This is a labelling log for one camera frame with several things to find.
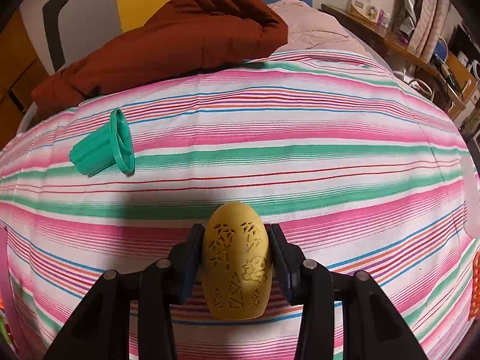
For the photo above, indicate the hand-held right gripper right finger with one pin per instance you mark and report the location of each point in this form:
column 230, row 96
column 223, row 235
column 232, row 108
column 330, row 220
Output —
column 281, row 258

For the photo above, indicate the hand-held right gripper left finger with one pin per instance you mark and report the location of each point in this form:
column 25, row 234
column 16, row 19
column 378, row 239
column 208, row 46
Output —
column 189, row 258

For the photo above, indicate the yellow carved egg toy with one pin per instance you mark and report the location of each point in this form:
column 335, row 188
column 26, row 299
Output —
column 236, row 262

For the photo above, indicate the green plastic cup toy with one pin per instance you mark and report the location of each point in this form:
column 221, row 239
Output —
column 101, row 146

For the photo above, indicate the pink green striped blanket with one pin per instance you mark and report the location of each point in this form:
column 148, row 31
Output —
column 300, row 138

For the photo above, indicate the orange plastic basket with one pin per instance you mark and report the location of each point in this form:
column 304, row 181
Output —
column 475, row 288

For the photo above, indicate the rust red blanket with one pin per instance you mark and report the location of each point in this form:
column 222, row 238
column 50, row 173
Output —
column 180, row 37

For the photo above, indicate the pale pink pillow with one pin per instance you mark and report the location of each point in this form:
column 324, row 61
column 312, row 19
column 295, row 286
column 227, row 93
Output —
column 315, row 26

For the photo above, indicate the wooden bedside desk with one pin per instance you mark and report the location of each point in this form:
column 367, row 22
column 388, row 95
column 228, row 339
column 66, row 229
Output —
column 412, row 52

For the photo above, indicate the white box with blue label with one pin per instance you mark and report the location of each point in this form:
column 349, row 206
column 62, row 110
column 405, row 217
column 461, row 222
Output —
column 369, row 2

